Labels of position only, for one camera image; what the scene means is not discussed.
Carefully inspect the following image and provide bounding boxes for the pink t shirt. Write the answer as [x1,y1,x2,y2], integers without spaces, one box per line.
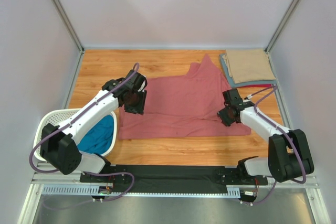
[118,55,251,140]

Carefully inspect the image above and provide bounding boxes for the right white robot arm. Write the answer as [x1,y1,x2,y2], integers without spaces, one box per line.
[217,89,314,184]

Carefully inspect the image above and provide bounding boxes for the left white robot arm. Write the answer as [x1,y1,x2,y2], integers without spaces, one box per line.
[35,69,148,175]

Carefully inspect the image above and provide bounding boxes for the folded red t shirt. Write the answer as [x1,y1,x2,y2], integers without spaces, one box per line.
[241,84,272,88]

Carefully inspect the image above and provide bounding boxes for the folded grey-blue t shirt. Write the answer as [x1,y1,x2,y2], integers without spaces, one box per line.
[219,54,277,88]

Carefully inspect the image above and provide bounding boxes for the folded beige t shirt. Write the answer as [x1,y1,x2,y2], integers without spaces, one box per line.
[224,48,276,83]

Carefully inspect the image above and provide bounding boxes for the blue t shirt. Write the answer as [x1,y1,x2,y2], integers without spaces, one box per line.
[77,115,114,155]

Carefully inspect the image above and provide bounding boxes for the white plastic laundry basket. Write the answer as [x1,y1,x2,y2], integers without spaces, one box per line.
[33,109,117,156]

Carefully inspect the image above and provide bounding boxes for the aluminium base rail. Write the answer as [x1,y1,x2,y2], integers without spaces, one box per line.
[42,161,303,202]

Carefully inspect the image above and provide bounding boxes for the left aluminium frame post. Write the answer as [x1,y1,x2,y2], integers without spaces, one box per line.
[51,0,85,53]

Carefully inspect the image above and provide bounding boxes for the aluminium frame post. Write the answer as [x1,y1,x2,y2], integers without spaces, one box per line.
[51,0,85,53]
[264,0,301,54]

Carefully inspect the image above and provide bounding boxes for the right aluminium frame post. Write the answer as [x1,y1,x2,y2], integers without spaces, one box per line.
[264,0,301,54]

